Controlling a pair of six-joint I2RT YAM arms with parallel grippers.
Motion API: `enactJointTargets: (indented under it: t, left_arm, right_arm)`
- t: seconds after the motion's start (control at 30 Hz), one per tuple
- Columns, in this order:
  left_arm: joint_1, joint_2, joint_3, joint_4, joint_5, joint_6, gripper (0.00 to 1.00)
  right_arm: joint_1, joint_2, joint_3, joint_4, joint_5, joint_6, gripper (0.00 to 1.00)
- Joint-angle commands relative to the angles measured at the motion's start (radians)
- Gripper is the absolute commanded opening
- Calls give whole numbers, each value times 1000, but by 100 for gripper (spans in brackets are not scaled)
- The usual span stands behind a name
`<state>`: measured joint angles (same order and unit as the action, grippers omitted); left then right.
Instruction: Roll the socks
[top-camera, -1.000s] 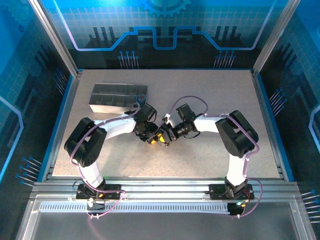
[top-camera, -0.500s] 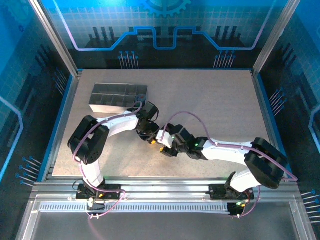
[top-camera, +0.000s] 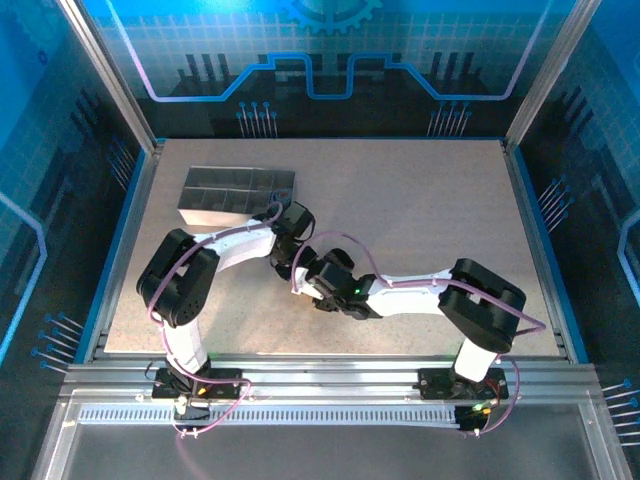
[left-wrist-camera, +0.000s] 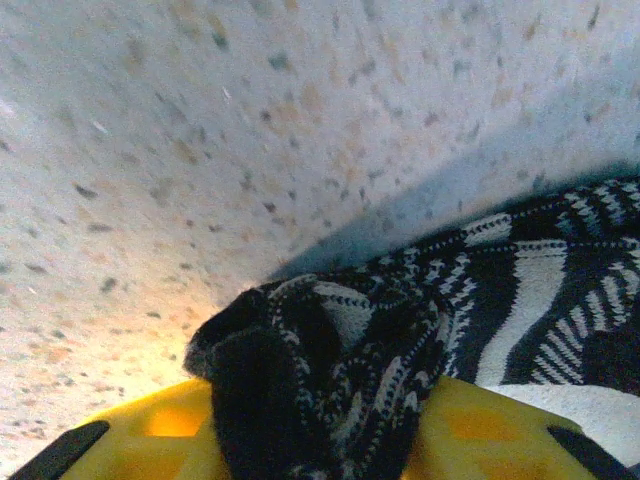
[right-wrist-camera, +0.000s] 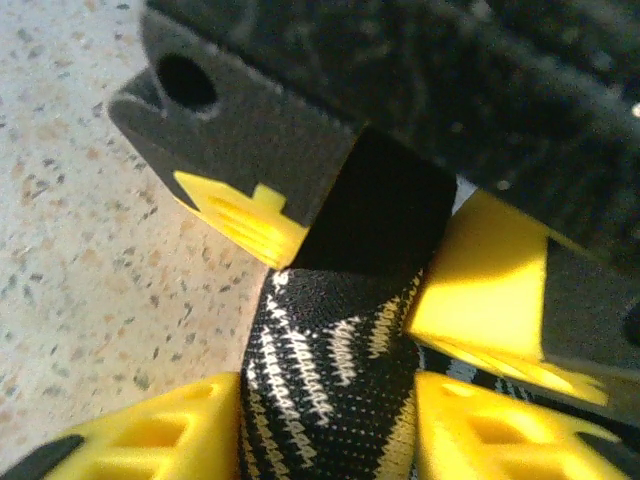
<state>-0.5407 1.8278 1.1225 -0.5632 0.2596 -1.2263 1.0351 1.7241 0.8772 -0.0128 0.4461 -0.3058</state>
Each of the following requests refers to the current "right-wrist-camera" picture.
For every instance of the black white patterned sock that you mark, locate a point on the black white patterned sock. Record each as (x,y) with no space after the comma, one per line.
(325,375)

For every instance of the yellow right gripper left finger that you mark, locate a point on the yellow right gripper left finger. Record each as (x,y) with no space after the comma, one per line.
(150,440)

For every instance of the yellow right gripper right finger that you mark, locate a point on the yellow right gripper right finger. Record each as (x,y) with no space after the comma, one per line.
(500,440)

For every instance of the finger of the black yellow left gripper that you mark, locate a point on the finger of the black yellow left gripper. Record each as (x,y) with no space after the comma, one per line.
(490,285)
(260,155)

